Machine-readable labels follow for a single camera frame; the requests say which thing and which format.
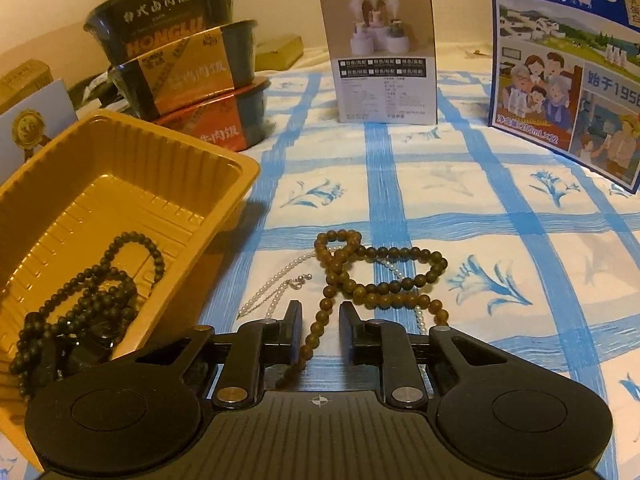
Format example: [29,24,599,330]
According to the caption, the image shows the dark green bead necklace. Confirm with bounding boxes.
[8,231,166,401]

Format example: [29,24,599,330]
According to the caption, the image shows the light blue milk carton box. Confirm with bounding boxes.
[0,79,77,182]

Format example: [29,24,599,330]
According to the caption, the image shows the brown cardboard box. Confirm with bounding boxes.
[0,58,53,114]

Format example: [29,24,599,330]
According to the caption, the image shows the small white humidifier box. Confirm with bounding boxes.
[320,0,437,126]

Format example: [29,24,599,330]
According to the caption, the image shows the golden plastic tray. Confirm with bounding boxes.
[0,108,263,391]

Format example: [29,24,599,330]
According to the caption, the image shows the brown wooden bead necklace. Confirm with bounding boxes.
[274,227,452,391]

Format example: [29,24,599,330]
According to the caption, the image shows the blue checked bed sheet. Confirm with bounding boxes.
[0,41,640,480]

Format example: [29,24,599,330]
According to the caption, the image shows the middle orange-label rice bowl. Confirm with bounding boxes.
[108,20,257,122]

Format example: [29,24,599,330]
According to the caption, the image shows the dark blue milk carton box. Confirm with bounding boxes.
[489,0,639,193]

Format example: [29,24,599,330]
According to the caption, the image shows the black cables pile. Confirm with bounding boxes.
[67,71,134,114]

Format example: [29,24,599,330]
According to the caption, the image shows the top black rice bowl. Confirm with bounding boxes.
[84,0,233,65]

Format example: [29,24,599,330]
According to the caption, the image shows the bottom red-label rice bowl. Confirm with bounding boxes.
[155,76,270,152]

